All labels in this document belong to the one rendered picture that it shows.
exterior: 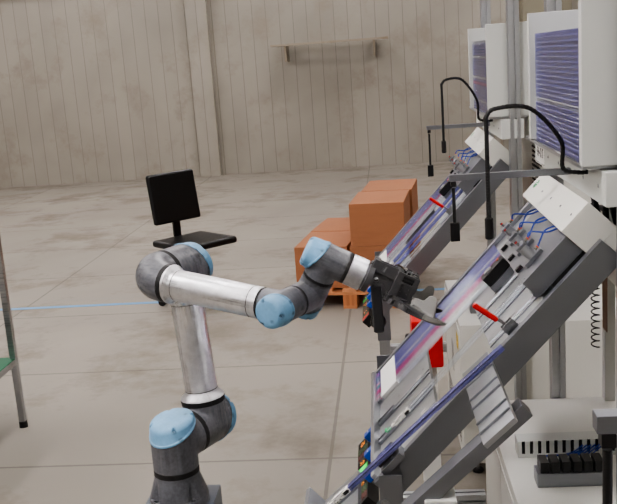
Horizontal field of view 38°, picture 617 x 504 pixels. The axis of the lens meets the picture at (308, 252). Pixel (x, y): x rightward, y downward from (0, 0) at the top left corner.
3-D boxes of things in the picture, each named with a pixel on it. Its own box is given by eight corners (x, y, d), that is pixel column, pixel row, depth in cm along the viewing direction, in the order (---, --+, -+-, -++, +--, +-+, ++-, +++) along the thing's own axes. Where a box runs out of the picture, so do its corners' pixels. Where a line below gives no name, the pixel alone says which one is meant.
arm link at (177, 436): (142, 471, 227) (136, 421, 225) (176, 450, 239) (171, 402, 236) (179, 479, 221) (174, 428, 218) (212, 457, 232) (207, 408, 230)
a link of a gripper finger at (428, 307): (450, 307, 200) (416, 287, 204) (439, 330, 202) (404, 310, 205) (455, 306, 203) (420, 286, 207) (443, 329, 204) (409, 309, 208)
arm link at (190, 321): (174, 453, 237) (140, 251, 228) (209, 431, 250) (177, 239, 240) (210, 457, 231) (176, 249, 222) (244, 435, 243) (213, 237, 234)
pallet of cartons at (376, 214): (422, 265, 702) (418, 176, 688) (422, 307, 588) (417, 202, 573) (315, 269, 714) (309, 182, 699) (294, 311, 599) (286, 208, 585)
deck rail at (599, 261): (395, 501, 197) (373, 484, 197) (395, 497, 199) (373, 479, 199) (624, 259, 182) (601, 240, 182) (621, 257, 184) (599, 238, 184)
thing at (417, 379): (389, 486, 199) (378, 477, 198) (385, 380, 263) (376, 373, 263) (447, 425, 195) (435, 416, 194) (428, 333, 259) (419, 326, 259)
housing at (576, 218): (611, 274, 185) (560, 231, 184) (562, 229, 233) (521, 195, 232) (639, 245, 184) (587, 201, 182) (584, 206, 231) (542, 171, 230)
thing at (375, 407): (395, 497, 199) (370, 477, 199) (389, 389, 263) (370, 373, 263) (398, 493, 199) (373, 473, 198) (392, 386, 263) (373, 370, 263)
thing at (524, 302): (511, 372, 191) (493, 357, 191) (476, 292, 255) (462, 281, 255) (621, 256, 184) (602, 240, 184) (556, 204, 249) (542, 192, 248)
